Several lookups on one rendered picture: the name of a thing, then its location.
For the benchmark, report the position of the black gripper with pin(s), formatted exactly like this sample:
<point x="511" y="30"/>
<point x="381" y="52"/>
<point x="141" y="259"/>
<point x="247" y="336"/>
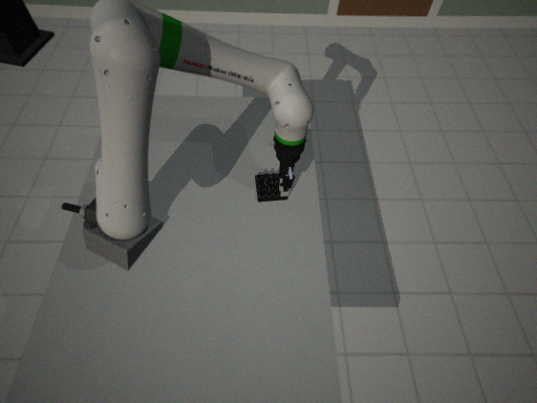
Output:
<point x="286" y="169"/>

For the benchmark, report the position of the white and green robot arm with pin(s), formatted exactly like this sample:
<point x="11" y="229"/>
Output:
<point x="126" y="60"/>

